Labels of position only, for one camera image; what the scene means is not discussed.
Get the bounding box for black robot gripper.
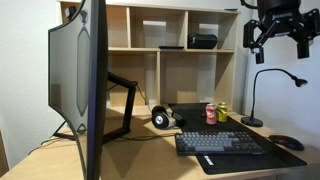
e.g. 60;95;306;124
242;0;320;64

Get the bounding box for grey black mechanical keyboard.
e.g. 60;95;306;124
175;131;265;155

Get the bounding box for black gooseneck desk lamp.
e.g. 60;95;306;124
240;68;309;128

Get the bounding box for yellow green soda can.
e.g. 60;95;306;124
217;102;228;122

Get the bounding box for black pouch on shelf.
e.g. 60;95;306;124
188;33;218;49

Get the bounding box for black red computer mouse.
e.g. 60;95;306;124
268;135;305;151

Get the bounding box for pink soda can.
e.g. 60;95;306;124
206;104;217;125

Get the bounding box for wooden cubby shelf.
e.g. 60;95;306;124
56;0;241;118

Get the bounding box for black desk mat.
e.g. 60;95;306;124
169;103;306;175

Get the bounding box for flat black device on shelf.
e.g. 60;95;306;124
159;46;184;50

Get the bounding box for black silver headphones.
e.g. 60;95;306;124
152;105;185;130

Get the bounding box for black monitor stand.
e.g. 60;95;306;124
49;71;138;143

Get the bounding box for black curved monitor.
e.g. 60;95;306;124
48;0;107;180

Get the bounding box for black cable on desk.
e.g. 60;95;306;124
28;84;178;155

